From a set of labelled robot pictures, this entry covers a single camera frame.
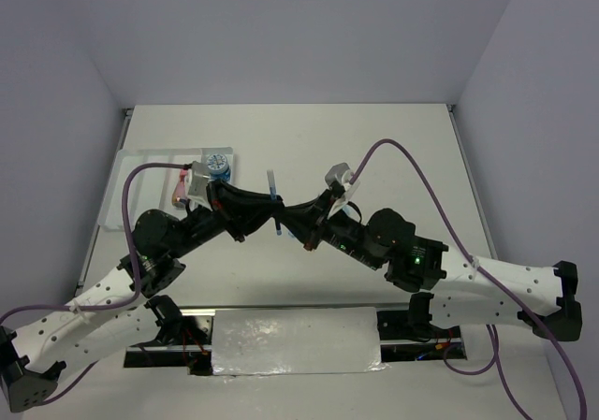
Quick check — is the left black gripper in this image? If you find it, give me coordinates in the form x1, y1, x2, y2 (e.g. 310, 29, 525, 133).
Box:
169, 178, 285, 258

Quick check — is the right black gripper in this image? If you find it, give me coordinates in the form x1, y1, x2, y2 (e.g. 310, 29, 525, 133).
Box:
276, 188, 382, 269

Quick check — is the dark blue pen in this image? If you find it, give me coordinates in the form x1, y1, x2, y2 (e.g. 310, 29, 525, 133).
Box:
265, 168, 284, 238

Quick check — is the blue paint jar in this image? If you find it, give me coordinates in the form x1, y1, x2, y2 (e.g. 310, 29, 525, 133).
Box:
203, 153, 233, 182

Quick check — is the pink capped pencil tube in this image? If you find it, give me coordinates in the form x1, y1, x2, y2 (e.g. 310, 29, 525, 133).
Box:
171, 169, 188, 210

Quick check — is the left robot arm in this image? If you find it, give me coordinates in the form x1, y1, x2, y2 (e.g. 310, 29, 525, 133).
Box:
1, 181, 284, 413

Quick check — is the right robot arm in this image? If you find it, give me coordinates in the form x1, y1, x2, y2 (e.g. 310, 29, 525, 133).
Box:
277, 191, 582, 342

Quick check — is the white divided plastic tray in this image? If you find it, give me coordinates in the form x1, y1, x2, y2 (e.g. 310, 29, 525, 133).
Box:
97, 147, 235, 231

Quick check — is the silver foil panel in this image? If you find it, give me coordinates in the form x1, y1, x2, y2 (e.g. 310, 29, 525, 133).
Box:
212, 307, 386, 376

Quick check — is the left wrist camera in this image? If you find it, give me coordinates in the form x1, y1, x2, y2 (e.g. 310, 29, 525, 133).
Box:
184, 161, 211, 210

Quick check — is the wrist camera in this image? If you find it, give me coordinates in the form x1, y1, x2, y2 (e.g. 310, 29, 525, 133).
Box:
184, 161, 211, 210
325, 163, 359, 218

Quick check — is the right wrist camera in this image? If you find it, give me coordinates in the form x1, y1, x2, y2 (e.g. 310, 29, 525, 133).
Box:
325, 163, 359, 218

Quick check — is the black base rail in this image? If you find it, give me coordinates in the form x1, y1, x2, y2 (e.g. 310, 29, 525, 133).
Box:
124, 307, 466, 377

